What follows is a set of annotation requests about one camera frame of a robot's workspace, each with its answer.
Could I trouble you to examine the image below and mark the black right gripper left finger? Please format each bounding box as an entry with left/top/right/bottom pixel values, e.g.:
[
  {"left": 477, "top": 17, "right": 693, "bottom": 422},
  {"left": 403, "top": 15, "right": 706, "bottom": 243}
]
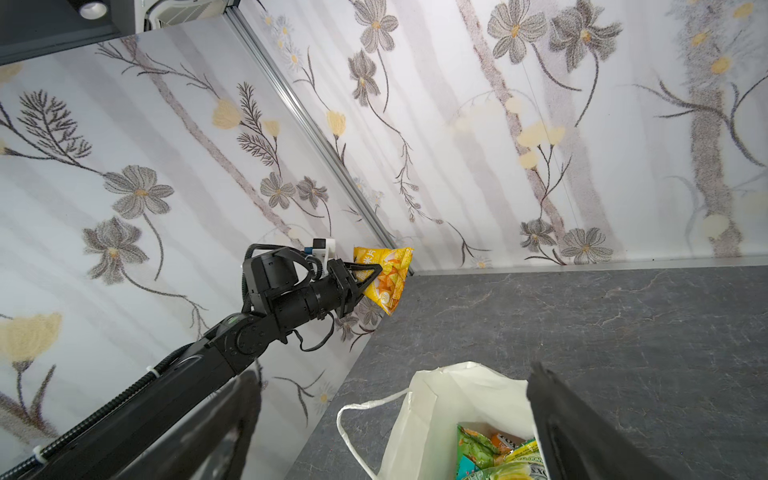
[{"left": 116, "top": 370, "right": 262, "bottom": 479}]

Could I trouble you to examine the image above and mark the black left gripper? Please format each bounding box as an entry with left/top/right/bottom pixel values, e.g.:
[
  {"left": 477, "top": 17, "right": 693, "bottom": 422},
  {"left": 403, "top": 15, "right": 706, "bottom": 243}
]
[{"left": 300, "top": 259, "right": 383, "bottom": 320}]

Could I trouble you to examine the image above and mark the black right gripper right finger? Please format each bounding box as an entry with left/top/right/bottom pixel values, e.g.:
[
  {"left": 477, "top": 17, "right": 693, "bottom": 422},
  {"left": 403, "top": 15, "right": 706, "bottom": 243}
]
[{"left": 526, "top": 362, "right": 672, "bottom": 480}]

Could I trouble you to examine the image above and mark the yellow chips snack bag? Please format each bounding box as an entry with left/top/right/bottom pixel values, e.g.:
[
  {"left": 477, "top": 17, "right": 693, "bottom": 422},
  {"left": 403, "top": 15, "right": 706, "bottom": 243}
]
[{"left": 353, "top": 247, "right": 414, "bottom": 315}]

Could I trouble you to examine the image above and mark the green Fox's candy bag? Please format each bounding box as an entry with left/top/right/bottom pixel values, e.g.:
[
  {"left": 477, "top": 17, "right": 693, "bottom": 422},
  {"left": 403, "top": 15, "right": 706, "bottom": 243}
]
[{"left": 464, "top": 440, "right": 549, "bottom": 480}]

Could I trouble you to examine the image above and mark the green orange snack bag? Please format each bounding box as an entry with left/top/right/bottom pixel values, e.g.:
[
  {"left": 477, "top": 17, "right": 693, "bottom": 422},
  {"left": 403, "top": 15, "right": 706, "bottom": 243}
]
[{"left": 455, "top": 425, "right": 526, "bottom": 480}]

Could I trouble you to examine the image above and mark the white paper shopping bag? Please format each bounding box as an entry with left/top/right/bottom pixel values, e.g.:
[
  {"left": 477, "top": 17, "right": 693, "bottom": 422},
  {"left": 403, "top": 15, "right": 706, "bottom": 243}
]
[{"left": 336, "top": 362, "right": 538, "bottom": 479}]

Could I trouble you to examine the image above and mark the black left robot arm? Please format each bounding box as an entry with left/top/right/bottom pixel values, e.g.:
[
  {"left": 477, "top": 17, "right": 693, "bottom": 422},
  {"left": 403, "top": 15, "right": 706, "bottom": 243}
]
[{"left": 2, "top": 239, "right": 383, "bottom": 479}]

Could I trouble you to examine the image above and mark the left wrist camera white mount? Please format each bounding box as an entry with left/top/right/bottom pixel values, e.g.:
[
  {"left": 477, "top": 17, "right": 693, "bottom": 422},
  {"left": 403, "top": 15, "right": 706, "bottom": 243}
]
[{"left": 304, "top": 238, "right": 337, "bottom": 279}]

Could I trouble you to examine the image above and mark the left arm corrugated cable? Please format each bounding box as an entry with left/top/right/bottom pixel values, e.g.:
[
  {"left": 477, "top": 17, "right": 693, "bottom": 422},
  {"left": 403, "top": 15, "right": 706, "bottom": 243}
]
[{"left": 0, "top": 356, "right": 193, "bottom": 480}]

